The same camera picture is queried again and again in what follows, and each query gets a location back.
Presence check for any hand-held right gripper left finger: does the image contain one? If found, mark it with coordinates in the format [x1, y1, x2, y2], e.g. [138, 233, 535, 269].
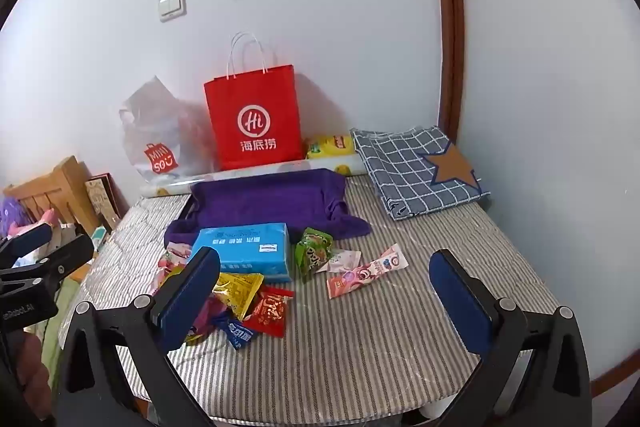
[52, 246, 222, 427]

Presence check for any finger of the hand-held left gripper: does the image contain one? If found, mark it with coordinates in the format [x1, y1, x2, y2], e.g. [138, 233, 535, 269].
[0, 234, 96, 292]
[0, 223, 54, 260]

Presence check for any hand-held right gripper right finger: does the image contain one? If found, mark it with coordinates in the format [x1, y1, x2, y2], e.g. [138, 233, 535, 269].
[428, 249, 593, 427]

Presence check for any pink purple snack packet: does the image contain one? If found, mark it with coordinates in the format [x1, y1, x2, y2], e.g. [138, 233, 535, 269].
[187, 294, 231, 345]

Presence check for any red white strawberry snack packet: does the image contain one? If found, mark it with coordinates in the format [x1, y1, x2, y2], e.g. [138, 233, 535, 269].
[157, 257, 187, 283]

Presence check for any yellow rice cracker packet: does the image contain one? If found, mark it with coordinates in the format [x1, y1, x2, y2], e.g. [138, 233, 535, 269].
[212, 272, 265, 322]

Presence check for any blue candy packet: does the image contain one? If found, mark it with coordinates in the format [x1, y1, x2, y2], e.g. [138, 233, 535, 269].
[212, 313, 258, 350]

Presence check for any long pink snack packet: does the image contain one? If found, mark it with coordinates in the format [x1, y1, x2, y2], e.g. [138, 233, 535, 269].
[326, 243, 408, 300]

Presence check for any purple cloth covered box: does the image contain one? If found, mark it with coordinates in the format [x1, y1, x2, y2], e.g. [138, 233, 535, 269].
[164, 168, 372, 253]

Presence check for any small pink white snack packet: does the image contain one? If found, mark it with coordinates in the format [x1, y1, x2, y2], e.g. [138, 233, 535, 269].
[320, 248, 362, 275]

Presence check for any green snack packet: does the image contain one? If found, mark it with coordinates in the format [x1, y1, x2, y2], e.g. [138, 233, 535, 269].
[294, 227, 335, 283]

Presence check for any person's left hand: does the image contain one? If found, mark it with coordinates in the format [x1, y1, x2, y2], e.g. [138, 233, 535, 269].
[10, 329, 53, 413]

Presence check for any purple plush toy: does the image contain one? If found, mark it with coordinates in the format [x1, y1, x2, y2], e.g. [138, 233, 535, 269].
[0, 197, 26, 238]

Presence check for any wooden headboard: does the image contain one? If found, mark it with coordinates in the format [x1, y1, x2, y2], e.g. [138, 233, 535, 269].
[4, 155, 101, 238]

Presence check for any brown framed board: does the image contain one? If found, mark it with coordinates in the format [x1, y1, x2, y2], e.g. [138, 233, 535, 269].
[84, 174, 121, 230]

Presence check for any blue tissue pack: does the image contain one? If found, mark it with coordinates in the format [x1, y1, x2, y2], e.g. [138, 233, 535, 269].
[191, 222, 292, 284]

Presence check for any striped mattress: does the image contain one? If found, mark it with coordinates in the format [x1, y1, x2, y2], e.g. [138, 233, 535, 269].
[57, 172, 561, 420]

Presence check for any checked pillow with star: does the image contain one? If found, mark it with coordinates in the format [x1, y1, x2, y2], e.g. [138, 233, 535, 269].
[350, 125, 491, 221]

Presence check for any white plastic bag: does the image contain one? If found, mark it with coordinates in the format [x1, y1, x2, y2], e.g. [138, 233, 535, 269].
[118, 75, 216, 185]

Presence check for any red paper bag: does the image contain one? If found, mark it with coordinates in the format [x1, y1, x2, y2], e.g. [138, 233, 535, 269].
[203, 32, 307, 172]

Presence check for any yellow drink packet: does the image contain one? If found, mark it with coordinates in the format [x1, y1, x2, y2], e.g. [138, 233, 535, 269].
[306, 134, 357, 160]

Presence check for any wooden bed frame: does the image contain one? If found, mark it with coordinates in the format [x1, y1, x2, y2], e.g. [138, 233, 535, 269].
[590, 357, 640, 385]

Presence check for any white light switch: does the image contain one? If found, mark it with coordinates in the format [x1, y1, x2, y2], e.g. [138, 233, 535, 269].
[157, 0, 187, 22]

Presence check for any brown wooden door frame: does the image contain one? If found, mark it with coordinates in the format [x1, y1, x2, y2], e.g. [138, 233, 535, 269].
[427, 0, 466, 142]

